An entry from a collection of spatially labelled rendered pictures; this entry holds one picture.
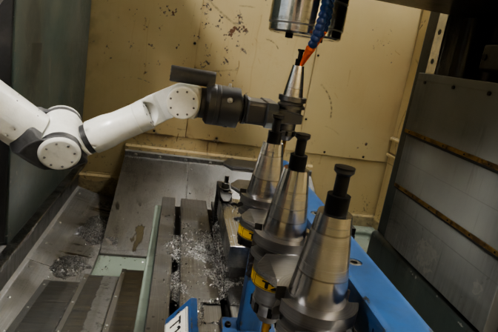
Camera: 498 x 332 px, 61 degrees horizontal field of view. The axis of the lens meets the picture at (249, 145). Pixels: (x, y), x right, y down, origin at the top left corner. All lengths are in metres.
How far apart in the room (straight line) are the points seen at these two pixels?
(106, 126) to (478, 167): 0.81
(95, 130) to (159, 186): 0.97
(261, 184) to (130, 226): 1.21
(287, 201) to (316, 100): 1.63
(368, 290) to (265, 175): 0.20
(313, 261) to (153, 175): 1.61
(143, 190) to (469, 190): 1.24
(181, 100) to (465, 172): 0.67
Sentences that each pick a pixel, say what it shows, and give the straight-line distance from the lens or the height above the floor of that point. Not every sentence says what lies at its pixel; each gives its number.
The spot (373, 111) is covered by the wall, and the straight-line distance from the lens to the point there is 2.13.
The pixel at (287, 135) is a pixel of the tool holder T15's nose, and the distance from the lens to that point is 0.93.
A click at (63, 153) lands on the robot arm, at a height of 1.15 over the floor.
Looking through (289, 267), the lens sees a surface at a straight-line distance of 0.39.
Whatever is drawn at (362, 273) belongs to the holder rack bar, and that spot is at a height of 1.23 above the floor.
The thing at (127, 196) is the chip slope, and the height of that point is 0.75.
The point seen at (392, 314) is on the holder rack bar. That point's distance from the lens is 0.35.
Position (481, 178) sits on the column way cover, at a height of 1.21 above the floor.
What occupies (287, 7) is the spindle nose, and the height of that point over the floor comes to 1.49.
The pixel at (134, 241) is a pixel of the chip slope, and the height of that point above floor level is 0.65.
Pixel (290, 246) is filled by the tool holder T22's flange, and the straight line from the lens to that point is 0.41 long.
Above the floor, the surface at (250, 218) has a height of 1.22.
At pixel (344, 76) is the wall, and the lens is 2.05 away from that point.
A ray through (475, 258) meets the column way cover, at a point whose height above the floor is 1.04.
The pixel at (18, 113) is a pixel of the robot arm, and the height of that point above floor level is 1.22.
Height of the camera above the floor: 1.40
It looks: 12 degrees down
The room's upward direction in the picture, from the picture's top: 9 degrees clockwise
